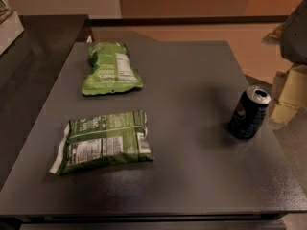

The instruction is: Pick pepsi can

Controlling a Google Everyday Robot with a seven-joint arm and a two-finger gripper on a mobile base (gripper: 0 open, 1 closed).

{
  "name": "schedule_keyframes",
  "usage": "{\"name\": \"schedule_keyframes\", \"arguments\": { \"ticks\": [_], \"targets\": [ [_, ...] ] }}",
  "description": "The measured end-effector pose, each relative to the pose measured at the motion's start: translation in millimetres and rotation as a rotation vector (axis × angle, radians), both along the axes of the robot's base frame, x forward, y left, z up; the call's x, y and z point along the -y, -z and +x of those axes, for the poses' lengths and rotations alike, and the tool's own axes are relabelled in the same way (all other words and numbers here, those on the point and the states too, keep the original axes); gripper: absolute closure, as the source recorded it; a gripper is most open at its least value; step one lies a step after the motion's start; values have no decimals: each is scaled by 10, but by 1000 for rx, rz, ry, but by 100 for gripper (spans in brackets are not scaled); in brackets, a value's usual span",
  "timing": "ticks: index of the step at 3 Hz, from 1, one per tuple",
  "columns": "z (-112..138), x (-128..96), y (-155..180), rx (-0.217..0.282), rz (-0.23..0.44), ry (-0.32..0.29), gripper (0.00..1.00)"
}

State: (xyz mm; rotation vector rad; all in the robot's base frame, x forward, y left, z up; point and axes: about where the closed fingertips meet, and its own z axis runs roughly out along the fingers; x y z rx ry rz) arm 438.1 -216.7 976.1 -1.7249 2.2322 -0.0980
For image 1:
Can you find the dark green snack bag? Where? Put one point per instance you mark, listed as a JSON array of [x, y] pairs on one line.
[[104, 140]]

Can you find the yellow cardboard box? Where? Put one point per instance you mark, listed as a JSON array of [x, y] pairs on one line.
[[289, 94]]

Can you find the dark blue pepsi can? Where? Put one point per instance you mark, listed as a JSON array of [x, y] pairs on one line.
[[249, 113]]

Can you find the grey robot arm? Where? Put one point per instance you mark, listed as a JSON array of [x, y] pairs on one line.
[[293, 41]]

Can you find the dark side table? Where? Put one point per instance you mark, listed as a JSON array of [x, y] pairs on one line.
[[28, 70]]

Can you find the light green snack bag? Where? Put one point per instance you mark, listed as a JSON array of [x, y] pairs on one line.
[[111, 70]]

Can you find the white box with picture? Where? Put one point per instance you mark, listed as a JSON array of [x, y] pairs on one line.
[[10, 26]]

